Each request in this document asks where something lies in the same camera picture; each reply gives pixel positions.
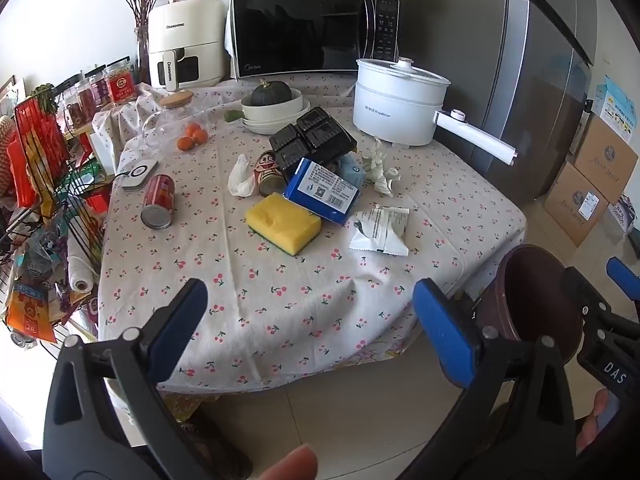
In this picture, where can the dark blue box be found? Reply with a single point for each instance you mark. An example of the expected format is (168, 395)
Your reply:
(322, 192)

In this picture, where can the white bag roll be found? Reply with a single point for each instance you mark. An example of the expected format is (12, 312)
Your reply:
(82, 275)

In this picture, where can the grey refrigerator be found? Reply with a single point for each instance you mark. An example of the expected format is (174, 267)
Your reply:
(535, 85)

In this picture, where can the red label glass jar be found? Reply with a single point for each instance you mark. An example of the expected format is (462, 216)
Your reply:
(121, 85)

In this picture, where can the cartoon face can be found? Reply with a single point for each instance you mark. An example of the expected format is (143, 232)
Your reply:
(269, 170)

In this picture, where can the person's left hand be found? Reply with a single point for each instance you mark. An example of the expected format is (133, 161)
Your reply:
(287, 465)

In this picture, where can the red packets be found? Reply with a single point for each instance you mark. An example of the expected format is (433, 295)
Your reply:
(42, 150)

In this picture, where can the white plate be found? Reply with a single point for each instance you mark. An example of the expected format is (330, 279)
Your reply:
(272, 129)
(285, 119)

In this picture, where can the white electric pot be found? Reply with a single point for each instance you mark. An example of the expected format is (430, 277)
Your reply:
(395, 105)

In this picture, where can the orange snack packet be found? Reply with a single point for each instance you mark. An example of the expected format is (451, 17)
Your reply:
(30, 315)

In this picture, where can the black plastic food tray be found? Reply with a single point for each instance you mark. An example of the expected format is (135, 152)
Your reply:
(312, 142)

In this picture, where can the dark green squash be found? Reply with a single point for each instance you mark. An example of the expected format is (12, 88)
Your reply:
(270, 94)

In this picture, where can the crumpled white tissue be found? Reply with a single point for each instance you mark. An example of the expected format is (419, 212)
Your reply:
(382, 170)

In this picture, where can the white plastic bag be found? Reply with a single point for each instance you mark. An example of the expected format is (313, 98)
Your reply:
(242, 180)

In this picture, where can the red drink can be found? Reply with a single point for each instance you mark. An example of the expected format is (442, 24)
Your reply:
(159, 200)

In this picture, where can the white torn wrapper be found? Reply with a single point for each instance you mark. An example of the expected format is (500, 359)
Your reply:
(380, 230)

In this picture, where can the green plant sprig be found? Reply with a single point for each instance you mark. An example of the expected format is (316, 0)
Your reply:
(46, 97)

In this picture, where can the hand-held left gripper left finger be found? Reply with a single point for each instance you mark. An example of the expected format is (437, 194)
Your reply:
(182, 315)

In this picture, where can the light blue carton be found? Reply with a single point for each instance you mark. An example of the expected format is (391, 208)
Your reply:
(351, 172)

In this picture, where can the black microwave oven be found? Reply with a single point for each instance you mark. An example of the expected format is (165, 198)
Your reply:
(305, 30)

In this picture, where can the glass pitcher with wooden lid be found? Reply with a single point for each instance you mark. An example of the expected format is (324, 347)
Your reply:
(167, 120)

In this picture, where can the blue and white box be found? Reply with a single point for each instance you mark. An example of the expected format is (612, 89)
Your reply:
(617, 107)

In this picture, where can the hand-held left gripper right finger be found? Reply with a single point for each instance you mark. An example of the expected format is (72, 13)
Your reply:
(442, 325)

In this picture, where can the yellow sponge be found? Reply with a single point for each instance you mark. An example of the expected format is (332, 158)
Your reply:
(280, 222)

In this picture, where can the glass jar of dried goods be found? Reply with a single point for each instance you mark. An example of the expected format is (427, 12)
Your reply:
(95, 90)

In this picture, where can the white bowls with squash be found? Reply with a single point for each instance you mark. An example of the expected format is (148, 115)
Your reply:
(280, 110)

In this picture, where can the small orange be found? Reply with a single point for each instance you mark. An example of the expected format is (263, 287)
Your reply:
(186, 144)
(191, 130)
(200, 135)

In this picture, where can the glass vase with dry branches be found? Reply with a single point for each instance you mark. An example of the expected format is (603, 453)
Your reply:
(142, 35)

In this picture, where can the cardboard box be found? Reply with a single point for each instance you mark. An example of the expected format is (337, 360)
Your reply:
(575, 205)
(607, 155)

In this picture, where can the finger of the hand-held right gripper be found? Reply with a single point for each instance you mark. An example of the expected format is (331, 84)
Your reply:
(582, 292)
(625, 277)

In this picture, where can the person's right hand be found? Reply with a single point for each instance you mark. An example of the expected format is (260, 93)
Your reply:
(595, 415)

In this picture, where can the cream air fryer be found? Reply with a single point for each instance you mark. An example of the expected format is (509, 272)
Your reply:
(185, 40)

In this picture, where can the white kitchen scale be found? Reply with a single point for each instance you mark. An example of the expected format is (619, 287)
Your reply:
(139, 174)

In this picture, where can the cherry print tablecloth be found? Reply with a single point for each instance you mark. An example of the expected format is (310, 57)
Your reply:
(300, 285)

